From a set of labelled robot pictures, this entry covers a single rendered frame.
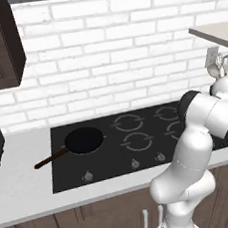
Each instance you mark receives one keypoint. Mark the grey hob knob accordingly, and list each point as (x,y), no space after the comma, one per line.
(88,176)
(135,163)
(160,156)

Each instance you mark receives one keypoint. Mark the black glass hob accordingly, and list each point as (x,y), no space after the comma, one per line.
(111,159)

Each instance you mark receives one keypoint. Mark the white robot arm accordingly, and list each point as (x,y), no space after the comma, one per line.
(192,164)

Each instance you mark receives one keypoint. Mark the grey spoon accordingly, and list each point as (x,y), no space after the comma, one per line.
(213,70)

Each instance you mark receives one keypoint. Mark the pale wall shelf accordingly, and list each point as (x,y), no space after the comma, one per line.
(215,33)

